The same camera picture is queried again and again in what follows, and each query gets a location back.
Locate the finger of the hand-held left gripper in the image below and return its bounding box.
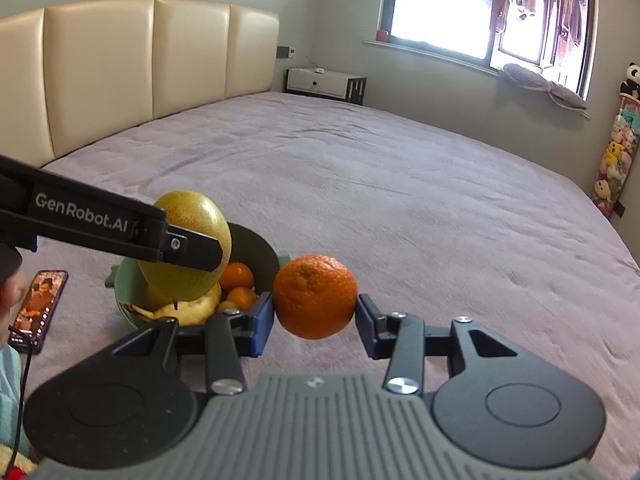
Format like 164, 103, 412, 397
138, 222, 224, 274

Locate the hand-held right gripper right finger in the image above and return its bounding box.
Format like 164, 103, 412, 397
354, 294, 519, 395

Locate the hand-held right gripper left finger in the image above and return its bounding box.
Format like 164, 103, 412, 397
112, 292, 275, 396

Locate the large yellow-green pomelo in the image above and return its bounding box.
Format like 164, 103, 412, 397
138, 189, 232, 302

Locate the small orange tangerine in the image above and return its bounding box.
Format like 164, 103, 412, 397
226, 286, 259, 312
219, 262, 255, 291

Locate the yellow pear with stem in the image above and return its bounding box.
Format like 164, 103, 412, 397
154, 282, 223, 327

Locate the large orange tangerine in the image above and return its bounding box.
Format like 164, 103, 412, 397
272, 254, 359, 340

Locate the green plastic bowl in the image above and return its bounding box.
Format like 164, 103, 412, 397
105, 222, 291, 331

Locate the spotted yellow banana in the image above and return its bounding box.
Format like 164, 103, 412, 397
122, 301, 173, 322

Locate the person's left hand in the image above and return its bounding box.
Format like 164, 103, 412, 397
0, 269, 30, 343

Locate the black smartphone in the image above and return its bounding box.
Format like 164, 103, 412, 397
7, 269, 69, 354

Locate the cream padded headboard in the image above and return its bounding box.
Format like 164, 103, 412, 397
0, 0, 280, 169

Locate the light blue clothing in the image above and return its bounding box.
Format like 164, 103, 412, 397
0, 344, 27, 442

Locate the white and black nightstand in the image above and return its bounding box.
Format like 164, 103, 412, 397
285, 67, 368, 106

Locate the grey cushion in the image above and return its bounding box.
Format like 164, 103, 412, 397
500, 63, 552, 89
546, 83, 589, 110

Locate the hanging plush toy organizer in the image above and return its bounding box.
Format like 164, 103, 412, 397
591, 94, 640, 212

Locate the dark framed window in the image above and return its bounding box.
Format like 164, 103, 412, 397
376, 0, 600, 102

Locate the panda plush toy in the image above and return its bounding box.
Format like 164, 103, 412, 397
620, 62, 640, 101

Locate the hanging pink garment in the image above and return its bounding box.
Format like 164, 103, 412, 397
554, 0, 585, 61

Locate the black cable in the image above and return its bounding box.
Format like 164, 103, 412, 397
7, 324, 42, 463

